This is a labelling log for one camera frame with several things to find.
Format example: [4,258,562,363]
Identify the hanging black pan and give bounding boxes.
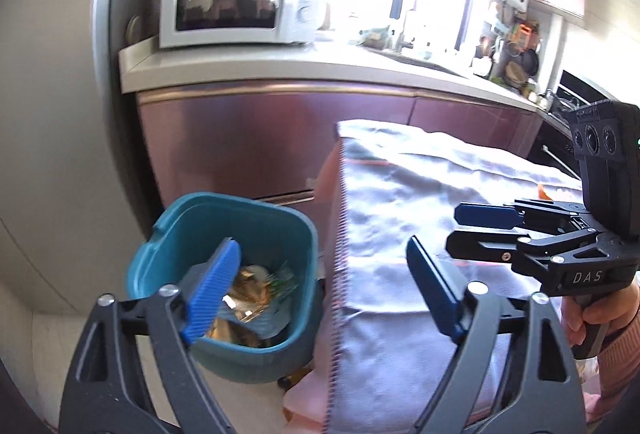
[517,49,541,78]

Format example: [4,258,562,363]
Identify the teal trash bin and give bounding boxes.
[126,191,321,385]

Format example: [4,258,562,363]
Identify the black stove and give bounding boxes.
[530,69,617,175]

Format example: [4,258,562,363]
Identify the white microwave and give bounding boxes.
[159,0,326,49]

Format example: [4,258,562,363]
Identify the purple base cabinets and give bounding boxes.
[136,84,543,215]

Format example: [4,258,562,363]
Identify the person's right hand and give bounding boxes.
[560,281,640,351]

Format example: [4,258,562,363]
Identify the gold snack wrapper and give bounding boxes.
[205,317,266,348]
[222,264,273,315]

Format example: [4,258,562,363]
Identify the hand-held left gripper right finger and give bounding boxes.
[406,235,588,434]

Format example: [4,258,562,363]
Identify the checked purple tablecloth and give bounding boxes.
[327,119,601,434]

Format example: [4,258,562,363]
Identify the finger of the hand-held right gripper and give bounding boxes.
[445,229,571,267]
[454,200,596,235]

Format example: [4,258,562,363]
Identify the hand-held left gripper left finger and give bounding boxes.
[59,237,243,434]

